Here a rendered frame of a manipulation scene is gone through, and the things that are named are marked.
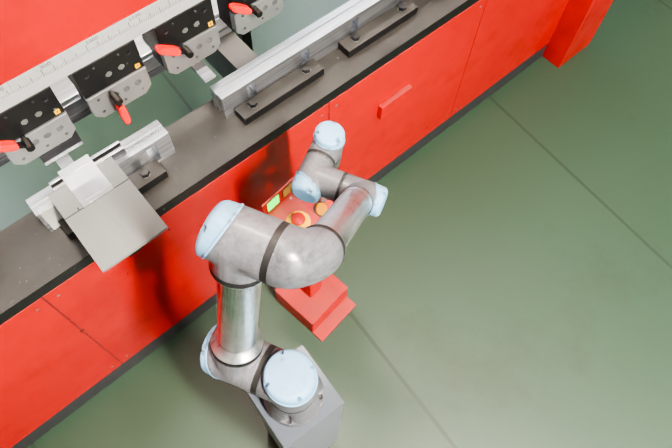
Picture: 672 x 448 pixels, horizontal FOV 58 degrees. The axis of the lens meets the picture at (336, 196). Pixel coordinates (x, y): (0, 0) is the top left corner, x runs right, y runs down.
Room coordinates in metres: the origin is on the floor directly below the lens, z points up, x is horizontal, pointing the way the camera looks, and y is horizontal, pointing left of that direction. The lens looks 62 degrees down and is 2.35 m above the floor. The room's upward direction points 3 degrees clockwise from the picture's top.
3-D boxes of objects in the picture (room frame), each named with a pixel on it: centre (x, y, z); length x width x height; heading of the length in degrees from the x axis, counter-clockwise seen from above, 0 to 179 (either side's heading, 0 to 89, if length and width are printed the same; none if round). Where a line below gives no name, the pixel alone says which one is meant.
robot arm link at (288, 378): (0.28, 0.09, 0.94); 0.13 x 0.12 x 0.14; 70
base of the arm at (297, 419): (0.28, 0.08, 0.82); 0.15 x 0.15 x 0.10
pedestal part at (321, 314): (0.78, 0.06, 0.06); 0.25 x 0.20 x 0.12; 50
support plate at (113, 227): (0.66, 0.56, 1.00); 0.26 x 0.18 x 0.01; 43
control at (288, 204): (0.80, 0.08, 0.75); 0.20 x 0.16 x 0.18; 140
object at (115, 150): (0.78, 0.64, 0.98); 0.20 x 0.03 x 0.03; 133
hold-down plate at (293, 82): (1.14, 0.18, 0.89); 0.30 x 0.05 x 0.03; 133
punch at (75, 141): (0.76, 0.66, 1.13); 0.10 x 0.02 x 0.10; 133
